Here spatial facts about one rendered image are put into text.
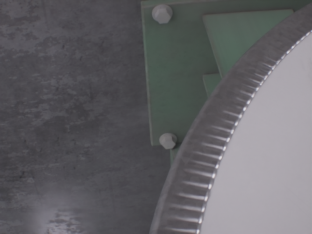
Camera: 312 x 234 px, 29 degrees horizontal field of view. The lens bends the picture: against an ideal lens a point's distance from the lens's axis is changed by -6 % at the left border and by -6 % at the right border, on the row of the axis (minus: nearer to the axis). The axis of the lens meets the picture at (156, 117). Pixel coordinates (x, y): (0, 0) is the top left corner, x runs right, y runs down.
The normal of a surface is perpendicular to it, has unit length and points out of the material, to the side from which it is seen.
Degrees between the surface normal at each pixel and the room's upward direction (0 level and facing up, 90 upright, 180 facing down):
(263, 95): 90
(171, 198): 93
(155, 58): 0
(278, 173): 90
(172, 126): 0
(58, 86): 0
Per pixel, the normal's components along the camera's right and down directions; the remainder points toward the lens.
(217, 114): -0.07, -0.71
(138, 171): 0.13, 0.70
